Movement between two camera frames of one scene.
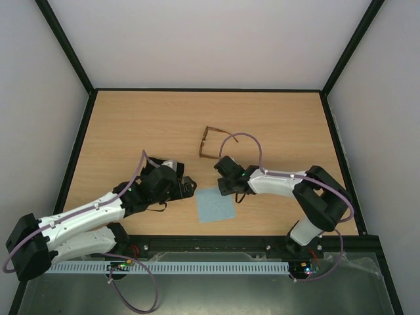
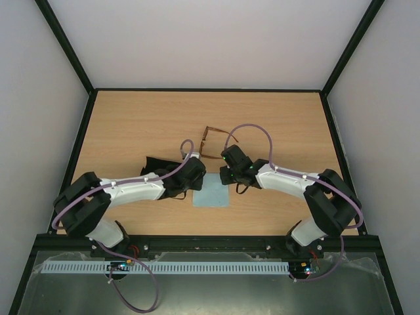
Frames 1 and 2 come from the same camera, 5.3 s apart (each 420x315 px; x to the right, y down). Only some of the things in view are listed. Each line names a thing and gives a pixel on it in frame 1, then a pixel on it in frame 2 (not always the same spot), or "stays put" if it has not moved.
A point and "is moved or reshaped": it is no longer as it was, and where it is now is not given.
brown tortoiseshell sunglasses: x=203 y=140 stays put
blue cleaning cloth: x=213 y=206 is moved or reshaped
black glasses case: x=152 y=163 stays put
